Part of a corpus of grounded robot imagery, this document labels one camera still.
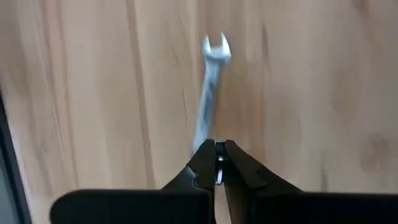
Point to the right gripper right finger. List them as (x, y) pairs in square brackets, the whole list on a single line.
[(242, 174)]

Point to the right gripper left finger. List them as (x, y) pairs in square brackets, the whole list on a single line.
[(202, 168)]

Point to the silver wrench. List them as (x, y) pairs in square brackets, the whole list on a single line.
[(211, 77)]

